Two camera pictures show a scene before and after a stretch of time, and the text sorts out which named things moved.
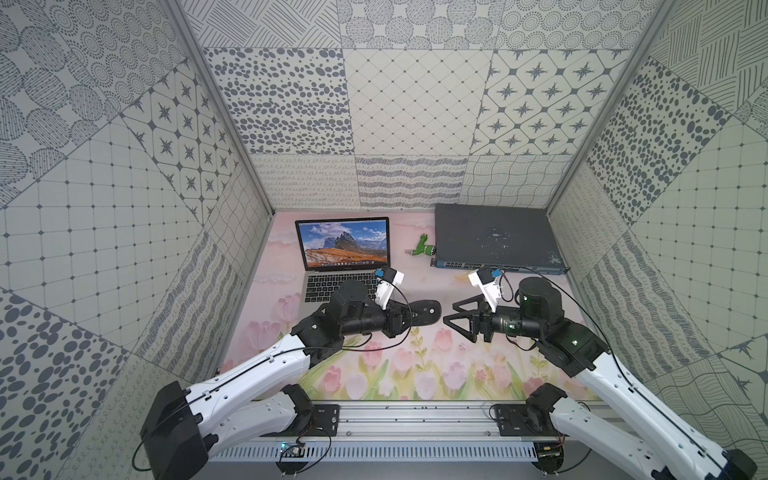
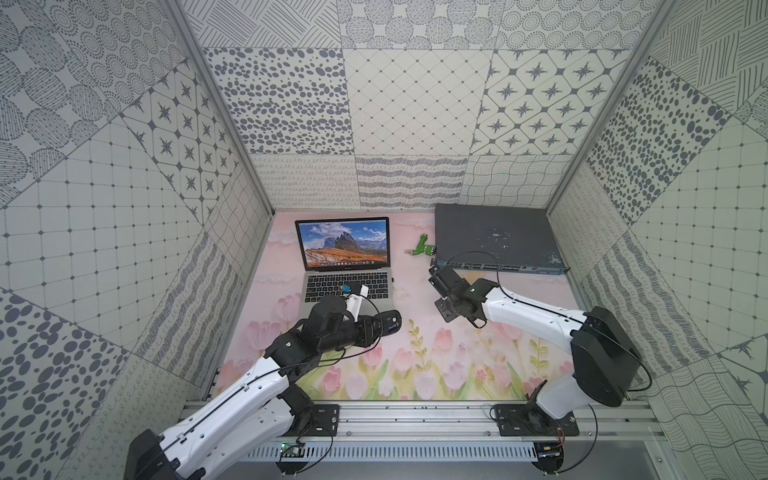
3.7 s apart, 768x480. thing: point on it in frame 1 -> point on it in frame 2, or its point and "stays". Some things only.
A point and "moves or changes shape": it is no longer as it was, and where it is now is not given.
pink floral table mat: x=432 y=363 stays
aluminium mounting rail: x=427 y=421 stays
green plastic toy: x=422 y=248 stays
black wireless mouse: x=425 y=312 moves or changes shape
